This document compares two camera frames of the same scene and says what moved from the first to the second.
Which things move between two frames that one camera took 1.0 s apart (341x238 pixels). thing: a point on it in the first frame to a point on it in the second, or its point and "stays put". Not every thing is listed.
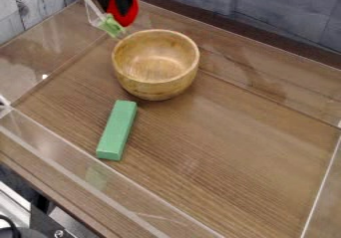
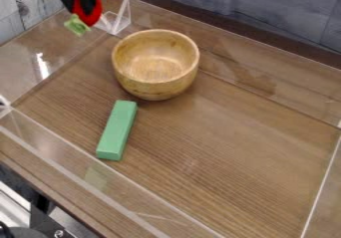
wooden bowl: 156,63 stays put
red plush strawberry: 116,19 to 93,18
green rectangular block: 117,133 stays put
